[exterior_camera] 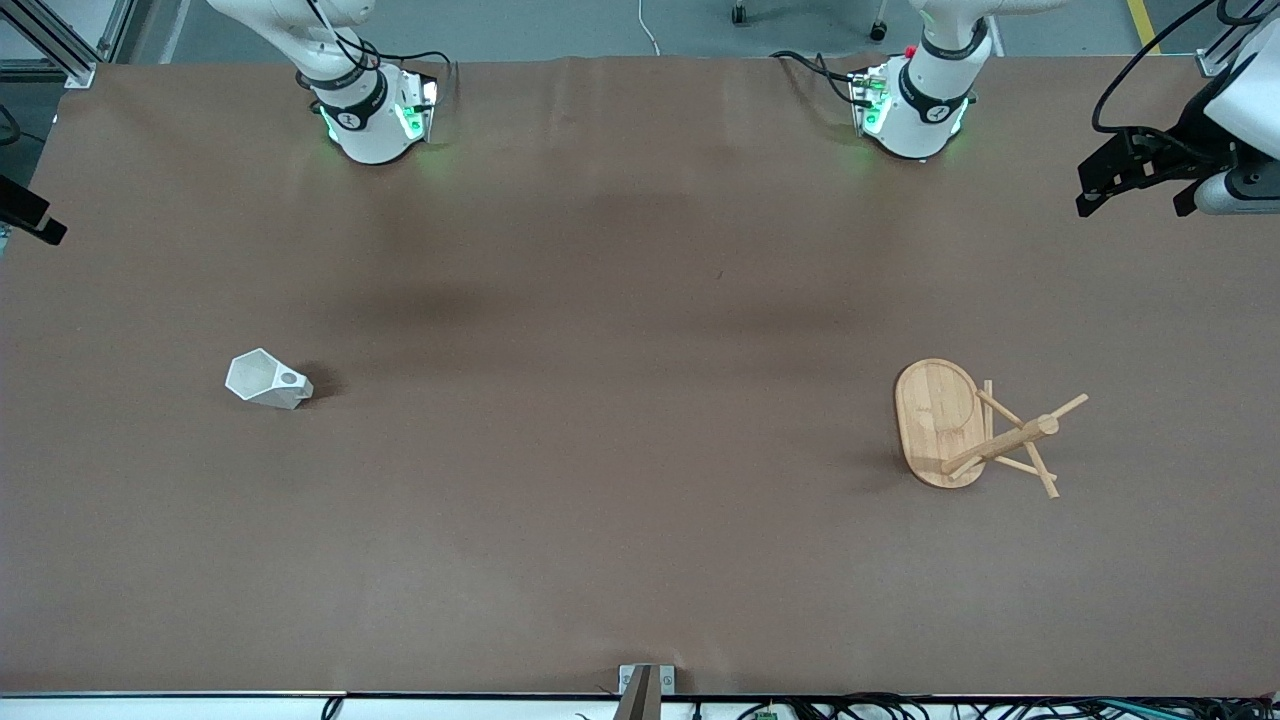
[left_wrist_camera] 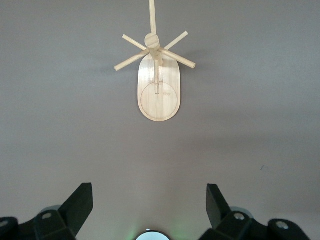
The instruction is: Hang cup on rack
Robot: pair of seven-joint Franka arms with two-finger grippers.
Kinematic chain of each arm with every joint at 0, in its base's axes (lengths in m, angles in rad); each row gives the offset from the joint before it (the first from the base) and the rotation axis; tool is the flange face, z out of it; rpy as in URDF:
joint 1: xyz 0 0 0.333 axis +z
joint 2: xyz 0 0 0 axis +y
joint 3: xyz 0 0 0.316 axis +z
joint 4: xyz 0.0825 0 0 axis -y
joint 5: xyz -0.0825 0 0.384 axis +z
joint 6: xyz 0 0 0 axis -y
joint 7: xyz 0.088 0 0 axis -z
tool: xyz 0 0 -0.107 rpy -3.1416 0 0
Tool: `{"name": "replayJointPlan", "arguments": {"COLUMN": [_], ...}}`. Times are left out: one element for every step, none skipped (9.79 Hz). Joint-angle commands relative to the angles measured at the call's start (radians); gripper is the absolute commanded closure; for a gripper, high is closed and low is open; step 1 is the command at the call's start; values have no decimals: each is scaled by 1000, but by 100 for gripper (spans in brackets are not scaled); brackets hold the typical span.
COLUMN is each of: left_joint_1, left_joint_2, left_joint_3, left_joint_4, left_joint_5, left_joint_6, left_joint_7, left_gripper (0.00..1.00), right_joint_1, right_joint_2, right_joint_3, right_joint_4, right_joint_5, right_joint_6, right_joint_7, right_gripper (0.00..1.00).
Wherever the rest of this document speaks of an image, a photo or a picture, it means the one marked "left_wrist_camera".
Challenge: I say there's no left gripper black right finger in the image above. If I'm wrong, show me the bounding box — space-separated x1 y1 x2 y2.
199 183 311 240

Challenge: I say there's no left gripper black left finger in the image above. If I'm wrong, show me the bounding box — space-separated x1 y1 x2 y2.
0 182 95 240

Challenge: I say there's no wooden cup rack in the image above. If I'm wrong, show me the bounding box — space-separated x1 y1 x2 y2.
113 0 197 123

